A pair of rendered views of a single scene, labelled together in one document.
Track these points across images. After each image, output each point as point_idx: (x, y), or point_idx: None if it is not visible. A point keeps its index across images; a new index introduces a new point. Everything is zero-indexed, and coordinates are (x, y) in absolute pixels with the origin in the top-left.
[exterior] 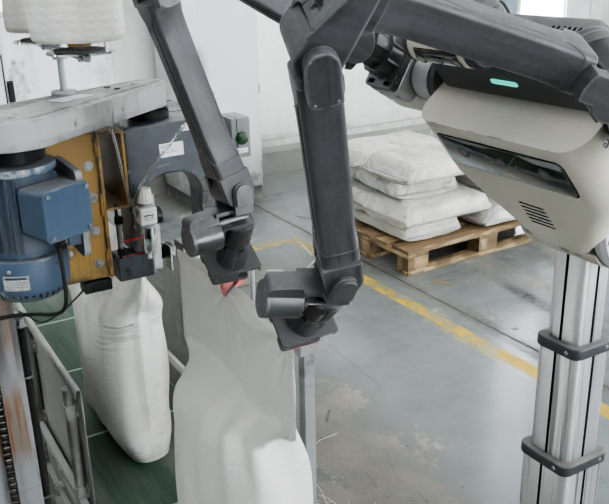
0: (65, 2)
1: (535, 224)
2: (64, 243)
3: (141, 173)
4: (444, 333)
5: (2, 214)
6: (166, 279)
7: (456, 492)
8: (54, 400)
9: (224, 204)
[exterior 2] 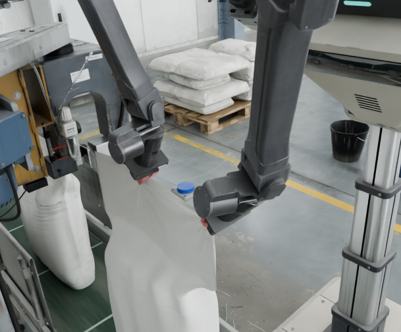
0: None
1: (362, 109)
2: (11, 165)
3: (59, 97)
4: (237, 167)
5: None
6: None
7: (268, 267)
8: (10, 259)
9: (138, 118)
